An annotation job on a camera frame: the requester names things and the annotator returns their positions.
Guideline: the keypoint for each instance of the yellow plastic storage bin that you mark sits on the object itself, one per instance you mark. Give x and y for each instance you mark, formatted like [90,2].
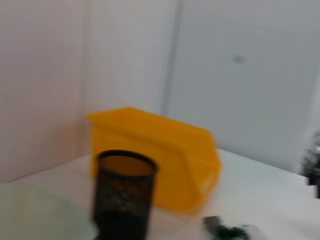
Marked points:
[150,140]

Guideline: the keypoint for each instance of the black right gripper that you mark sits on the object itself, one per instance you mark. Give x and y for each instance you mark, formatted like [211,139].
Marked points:
[314,180]

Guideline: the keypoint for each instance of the green plastic wrapper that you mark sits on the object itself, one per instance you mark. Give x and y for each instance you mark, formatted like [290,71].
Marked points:
[232,232]

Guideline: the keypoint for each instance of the black mesh pen holder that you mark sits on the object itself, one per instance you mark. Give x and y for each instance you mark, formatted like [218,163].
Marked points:
[120,200]

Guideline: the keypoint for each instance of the translucent green fruit plate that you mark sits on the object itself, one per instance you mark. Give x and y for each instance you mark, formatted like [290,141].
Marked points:
[37,212]

